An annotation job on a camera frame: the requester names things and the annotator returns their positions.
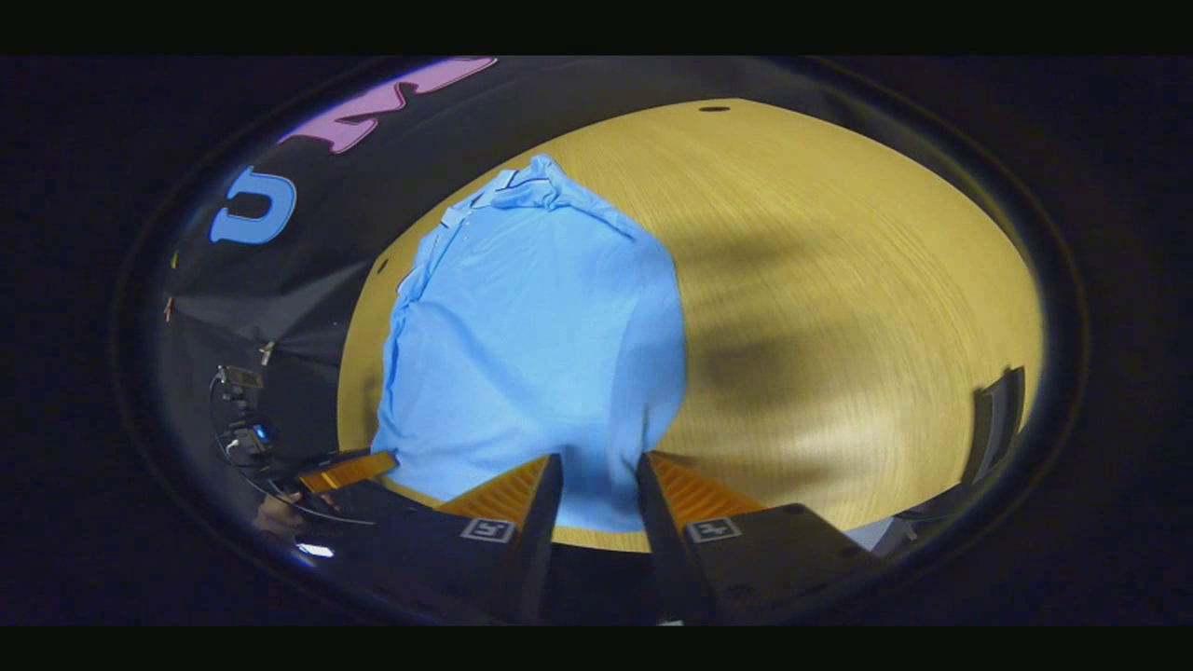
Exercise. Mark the white cloth clip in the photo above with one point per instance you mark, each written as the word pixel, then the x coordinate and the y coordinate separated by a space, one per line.
pixel 267 352

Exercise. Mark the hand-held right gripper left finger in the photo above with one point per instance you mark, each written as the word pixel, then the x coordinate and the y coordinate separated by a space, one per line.
pixel 539 540

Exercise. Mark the dark grey curved object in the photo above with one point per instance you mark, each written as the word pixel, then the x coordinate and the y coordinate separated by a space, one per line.
pixel 997 419

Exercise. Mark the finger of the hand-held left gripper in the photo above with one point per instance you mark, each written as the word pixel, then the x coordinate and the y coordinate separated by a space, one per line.
pixel 349 472

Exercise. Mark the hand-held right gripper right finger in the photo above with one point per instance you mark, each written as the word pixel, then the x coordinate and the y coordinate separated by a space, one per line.
pixel 664 550

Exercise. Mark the light blue T-shirt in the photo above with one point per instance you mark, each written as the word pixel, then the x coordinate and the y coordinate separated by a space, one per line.
pixel 531 354

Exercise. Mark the black backdrop cloth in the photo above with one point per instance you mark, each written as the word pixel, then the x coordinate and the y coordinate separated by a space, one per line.
pixel 373 186

